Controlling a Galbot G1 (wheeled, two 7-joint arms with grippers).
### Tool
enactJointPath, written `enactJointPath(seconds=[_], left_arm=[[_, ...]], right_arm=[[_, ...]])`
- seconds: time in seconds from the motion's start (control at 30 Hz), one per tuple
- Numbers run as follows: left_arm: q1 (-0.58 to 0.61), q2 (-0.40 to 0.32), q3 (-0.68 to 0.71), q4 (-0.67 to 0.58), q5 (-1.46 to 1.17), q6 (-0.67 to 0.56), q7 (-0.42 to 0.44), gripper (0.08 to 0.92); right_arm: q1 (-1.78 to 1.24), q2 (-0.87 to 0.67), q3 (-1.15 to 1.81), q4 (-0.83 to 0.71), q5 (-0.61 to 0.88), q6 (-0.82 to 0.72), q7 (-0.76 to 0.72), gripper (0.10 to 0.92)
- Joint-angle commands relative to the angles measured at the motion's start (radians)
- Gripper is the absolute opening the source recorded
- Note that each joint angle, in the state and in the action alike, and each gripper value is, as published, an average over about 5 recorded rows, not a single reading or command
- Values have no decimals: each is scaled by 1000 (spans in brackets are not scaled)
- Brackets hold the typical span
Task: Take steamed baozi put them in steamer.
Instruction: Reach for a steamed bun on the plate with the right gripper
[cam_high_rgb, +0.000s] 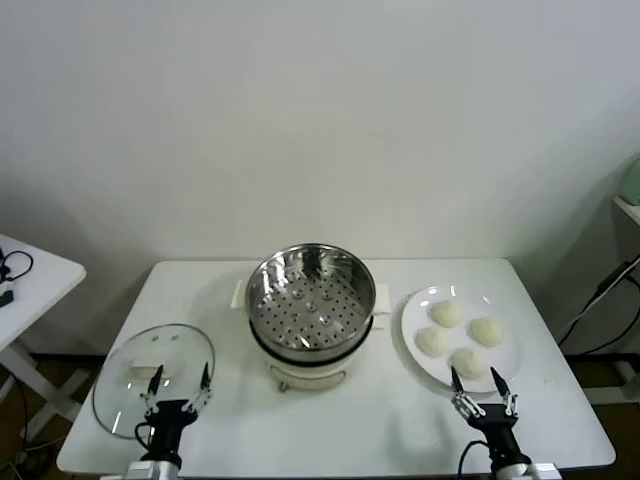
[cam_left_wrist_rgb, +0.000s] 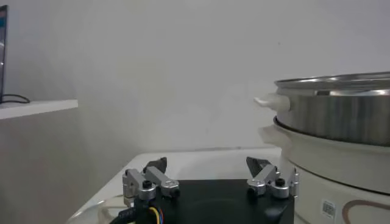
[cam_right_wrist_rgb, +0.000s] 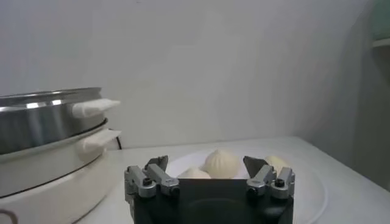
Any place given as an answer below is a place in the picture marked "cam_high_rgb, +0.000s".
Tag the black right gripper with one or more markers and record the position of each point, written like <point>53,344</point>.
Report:
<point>492,425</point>

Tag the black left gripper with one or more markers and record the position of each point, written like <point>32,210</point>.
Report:
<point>167,425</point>

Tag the white steamed baozi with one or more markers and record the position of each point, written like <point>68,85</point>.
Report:
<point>434,342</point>
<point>468,362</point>
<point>487,331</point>
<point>447,315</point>

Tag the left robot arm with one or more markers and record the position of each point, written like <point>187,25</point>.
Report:
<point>152,470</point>

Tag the stainless steel steamer basket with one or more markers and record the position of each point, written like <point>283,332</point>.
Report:
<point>310,305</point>

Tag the white round plate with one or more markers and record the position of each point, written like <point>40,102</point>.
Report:
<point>495,362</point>

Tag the glass pot lid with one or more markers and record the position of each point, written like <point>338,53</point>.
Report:
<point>125,360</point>

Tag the cream electric cooker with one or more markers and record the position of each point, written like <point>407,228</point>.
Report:
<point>305,372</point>

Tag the white side table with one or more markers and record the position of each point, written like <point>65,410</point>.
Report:
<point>35,285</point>

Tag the small black device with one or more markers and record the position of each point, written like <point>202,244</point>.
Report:
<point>5,299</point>

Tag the white shelf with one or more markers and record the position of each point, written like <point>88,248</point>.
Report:
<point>631,209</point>

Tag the pale green appliance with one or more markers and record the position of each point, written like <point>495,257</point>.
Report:
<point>633,180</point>

